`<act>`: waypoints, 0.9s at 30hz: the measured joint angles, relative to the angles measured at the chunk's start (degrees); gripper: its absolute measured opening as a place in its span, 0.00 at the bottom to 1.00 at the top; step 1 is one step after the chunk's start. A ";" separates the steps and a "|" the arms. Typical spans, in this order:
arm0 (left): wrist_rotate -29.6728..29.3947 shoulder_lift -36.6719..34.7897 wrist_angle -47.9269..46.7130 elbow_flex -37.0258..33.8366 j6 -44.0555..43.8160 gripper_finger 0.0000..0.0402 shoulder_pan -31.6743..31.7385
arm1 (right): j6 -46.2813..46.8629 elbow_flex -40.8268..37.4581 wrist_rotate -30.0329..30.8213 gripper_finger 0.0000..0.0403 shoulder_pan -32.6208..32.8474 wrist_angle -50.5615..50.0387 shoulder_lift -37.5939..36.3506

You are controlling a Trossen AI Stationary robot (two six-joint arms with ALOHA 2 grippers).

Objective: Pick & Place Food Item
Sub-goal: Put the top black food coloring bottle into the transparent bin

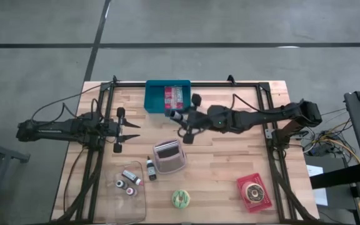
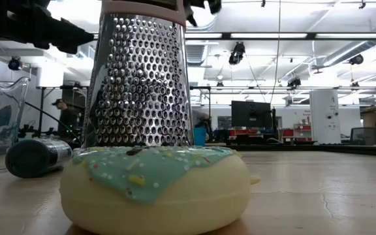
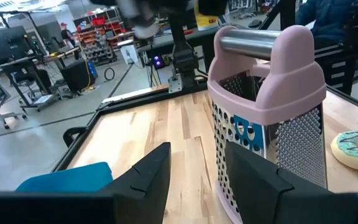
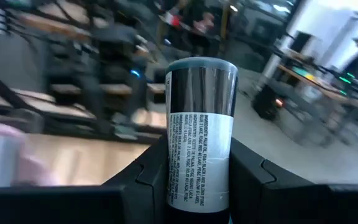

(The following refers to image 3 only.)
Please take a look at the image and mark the black frame clamp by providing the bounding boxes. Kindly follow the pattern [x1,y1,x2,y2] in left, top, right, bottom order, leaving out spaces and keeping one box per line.
[62,126,88,147]

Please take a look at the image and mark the red storage shelf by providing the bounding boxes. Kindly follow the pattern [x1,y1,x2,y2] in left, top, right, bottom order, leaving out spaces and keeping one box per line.
[75,15,127,65]

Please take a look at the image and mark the steel box grater pink handle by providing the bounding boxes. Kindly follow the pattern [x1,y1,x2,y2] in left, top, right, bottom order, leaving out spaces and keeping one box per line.
[206,24,328,224]

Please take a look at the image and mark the black aluminium table frame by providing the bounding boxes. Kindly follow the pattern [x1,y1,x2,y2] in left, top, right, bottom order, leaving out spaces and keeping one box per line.
[50,81,358,174]

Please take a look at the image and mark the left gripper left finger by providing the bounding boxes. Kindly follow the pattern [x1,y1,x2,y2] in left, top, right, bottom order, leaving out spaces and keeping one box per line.
[99,142,172,224]

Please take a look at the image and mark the green frosted toy donut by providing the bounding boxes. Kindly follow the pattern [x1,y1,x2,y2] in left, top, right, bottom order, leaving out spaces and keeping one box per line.
[330,130,358,174]

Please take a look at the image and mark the white box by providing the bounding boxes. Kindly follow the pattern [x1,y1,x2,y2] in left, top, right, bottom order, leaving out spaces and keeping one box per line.
[119,44,140,65]

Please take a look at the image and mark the black computer monitor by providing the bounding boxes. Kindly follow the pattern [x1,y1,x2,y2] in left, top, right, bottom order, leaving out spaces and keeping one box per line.
[0,26,32,67]

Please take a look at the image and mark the black rolling desk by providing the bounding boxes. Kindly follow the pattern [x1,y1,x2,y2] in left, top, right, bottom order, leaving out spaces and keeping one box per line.
[0,46,82,113]

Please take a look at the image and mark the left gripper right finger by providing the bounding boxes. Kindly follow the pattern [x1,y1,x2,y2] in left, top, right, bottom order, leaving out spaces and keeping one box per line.
[225,141,326,224]

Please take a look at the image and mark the black computer case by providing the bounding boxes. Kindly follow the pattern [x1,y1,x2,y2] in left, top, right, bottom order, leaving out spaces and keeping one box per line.
[60,58,98,93]

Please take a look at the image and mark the blue plastic bin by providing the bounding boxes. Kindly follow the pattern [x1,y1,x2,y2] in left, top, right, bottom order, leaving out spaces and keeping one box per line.
[16,161,114,193]

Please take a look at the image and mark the silver frame bracket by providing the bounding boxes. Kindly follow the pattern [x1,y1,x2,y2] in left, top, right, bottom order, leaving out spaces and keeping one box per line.
[168,76,183,93]

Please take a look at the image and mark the black device purple lights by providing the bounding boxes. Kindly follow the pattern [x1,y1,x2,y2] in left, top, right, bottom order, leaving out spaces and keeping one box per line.
[152,54,167,70]

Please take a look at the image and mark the yellow label sign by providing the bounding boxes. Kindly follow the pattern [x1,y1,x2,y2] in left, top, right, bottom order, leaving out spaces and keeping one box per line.
[194,0,219,31]

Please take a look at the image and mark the person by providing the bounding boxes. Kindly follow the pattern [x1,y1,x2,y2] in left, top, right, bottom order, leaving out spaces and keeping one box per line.
[59,21,76,43]
[295,0,358,50]

